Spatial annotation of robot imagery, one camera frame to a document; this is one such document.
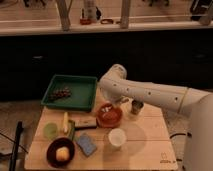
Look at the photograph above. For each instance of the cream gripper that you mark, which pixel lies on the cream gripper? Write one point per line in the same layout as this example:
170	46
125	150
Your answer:
120	101

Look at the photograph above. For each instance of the silver metal fork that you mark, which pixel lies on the silver metal fork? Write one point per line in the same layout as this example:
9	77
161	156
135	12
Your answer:
107	108

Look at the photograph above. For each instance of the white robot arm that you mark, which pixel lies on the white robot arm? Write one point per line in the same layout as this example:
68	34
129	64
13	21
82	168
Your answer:
194	103

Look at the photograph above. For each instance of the green plastic tray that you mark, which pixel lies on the green plastic tray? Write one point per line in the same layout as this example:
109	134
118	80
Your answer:
83	92

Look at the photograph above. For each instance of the dark metal cup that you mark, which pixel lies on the dark metal cup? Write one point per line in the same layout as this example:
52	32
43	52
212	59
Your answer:
136	107

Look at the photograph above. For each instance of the orange bowl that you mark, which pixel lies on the orange bowl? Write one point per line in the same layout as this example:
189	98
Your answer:
109	119

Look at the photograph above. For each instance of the white cup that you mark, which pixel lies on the white cup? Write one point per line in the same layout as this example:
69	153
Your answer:
117	137

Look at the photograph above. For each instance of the brown block eraser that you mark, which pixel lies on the brown block eraser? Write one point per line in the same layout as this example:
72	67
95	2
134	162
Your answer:
85	123

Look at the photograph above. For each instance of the blue sponge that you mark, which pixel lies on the blue sponge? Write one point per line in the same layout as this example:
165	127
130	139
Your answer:
86	144

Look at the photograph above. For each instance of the green flat item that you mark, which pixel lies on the green flat item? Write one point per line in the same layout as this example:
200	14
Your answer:
72	130

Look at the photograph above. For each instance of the yellow banana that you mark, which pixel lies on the yellow banana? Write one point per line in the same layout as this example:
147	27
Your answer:
65	123

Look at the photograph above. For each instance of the green plastic cup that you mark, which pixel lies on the green plastic cup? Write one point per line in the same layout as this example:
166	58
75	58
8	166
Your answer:
50	131

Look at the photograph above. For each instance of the yellow apple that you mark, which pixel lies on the yellow apple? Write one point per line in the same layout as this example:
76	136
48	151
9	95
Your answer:
62	154

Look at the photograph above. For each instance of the dark brown plate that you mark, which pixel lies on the dark brown plate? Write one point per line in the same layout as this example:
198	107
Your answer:
51	152

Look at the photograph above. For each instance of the red object on shelf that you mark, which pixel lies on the red object on shelf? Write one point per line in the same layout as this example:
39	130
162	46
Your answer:
85	21

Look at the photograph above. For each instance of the white bottle on shelf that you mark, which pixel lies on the white bottle on shelf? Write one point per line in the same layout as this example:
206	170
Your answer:
90	10

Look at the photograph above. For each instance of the black stand pole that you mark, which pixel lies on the black stand pole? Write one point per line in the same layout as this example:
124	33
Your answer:
13	158

